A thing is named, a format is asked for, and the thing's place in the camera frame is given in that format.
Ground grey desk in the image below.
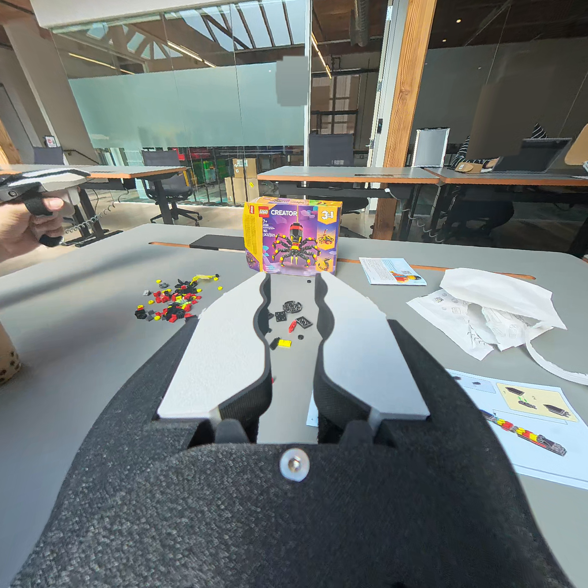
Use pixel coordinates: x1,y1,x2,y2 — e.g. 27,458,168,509
0,223,588,579

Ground torn white paper strip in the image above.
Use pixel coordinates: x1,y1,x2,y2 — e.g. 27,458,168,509
524,337,588,386

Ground printed white paper bag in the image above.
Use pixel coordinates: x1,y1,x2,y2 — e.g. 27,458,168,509
406,289,554,361

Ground open blue instruction booklet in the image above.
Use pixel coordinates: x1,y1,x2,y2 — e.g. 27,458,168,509
307,367,588,490

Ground grey laptop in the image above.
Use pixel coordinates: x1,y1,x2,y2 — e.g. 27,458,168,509
494,138,572,174

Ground black office chair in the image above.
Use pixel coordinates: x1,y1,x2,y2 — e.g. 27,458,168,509
140,149,203,227
308,133,369,214

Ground wooden pillar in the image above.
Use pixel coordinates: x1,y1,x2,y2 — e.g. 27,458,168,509
372,0,437,240

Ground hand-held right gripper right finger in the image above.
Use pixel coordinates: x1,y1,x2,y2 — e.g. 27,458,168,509
314,272,431,423

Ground person's left hand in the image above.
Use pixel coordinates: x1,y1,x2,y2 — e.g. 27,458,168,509
0,197,66,263

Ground stacked cardboard boxes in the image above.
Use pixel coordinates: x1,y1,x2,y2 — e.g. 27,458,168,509
224,158,259,206

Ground pile of small toy bricks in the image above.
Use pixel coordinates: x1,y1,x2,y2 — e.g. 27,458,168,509
134,273,223,324

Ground silver framed screen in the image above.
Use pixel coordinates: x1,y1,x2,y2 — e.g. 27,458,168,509
411,128,451,168

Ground tan board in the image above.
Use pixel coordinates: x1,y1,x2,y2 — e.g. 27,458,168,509
564,124,588,166

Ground black red toy bricks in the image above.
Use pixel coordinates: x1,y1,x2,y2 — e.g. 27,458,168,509
266,278,314,351

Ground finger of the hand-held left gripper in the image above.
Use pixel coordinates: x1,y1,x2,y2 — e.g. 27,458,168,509
0,171,91,203
0,169,76,187

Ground black desk cable cover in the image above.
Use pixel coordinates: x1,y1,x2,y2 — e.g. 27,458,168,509
189,234,246,252

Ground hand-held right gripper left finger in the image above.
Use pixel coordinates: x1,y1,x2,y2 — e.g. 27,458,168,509
157,272,273,421

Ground blue white safety leaflet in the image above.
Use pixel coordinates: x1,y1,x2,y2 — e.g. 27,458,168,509
359,257,427,286

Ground purple yellow toy brick box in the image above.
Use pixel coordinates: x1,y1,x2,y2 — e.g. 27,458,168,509
243,196,344,276

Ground crumpled white paper bag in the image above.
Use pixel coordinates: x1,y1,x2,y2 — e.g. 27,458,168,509
440,268,567,330

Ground milk tea cup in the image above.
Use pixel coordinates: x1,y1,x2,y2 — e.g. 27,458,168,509
0,322,21,386

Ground silver ventilation duct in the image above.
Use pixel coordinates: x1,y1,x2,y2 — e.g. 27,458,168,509
349,0,370,47

